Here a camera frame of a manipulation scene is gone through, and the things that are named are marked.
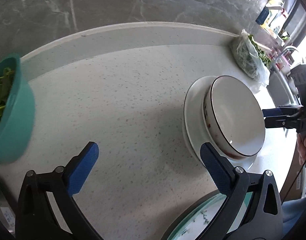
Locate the white deep plate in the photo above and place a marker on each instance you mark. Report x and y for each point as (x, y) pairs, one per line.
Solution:
(194, 127)

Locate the plastic bag of greens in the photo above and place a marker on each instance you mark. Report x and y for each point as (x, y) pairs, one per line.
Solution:
(251, 59)

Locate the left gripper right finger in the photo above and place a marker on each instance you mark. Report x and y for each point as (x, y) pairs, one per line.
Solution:
(219, 168)

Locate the green basin with vegetables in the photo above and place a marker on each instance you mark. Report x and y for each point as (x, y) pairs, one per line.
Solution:
(17, 117)

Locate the teal floral plate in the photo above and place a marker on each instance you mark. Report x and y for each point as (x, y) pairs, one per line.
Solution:
(196, 218)

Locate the right hand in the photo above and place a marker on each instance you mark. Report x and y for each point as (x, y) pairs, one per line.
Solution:
(301, 148)

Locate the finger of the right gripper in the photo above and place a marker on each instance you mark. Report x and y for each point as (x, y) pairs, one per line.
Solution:
(277, 123)
(279, 111)

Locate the blue box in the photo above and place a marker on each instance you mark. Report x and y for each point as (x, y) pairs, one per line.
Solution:
(262, 16)

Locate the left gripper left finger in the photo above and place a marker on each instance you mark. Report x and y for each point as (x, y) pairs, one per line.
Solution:
(79, 167)

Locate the white bowl with dark rim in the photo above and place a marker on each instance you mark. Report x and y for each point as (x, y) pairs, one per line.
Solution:
(234, 118)

